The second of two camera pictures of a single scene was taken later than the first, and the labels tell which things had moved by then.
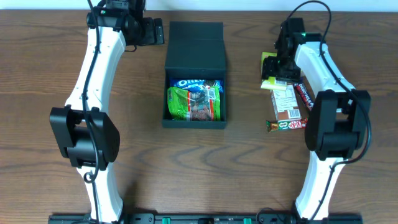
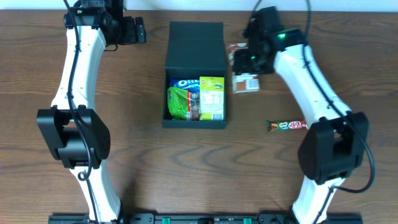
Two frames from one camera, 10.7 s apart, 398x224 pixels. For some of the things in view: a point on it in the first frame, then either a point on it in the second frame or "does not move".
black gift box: [196, 51] does not move
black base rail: [207, 218] does not move
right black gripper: [280, 73] → [241, 62]
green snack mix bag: [201, 104] does not move
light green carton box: [272, 83] → [211, 98]
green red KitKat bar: [273, 125] does not move
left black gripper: [158, 31] → [138, 28]
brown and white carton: [286, 104] → [242, 82]
